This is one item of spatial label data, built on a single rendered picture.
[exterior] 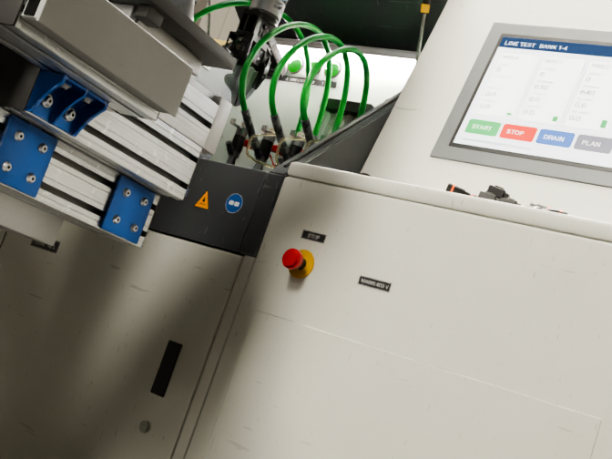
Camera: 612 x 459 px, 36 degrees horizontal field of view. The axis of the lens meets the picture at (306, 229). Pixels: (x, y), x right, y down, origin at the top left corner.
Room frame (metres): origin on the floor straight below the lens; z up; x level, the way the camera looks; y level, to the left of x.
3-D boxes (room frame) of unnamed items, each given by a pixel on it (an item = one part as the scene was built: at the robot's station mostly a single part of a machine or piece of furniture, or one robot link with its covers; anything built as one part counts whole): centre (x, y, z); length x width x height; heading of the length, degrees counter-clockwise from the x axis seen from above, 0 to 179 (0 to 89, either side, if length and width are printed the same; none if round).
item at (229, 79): (2.03, 0.26, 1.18); 0.06 x 0.03 x 0.09; 146
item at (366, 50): (2.30, 0.06, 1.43); 0.54 x 0.03 x 0.02; 56
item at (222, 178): (1.88, 0.35, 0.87); 0.62 x 0.04 x 0.16; 56
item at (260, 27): (2.02, 0.25, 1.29); 0.09 x 0.08 x 0.12; 146
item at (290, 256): (1.59, 0.00, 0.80); 0.05 x 0.04 x 0.05; 56
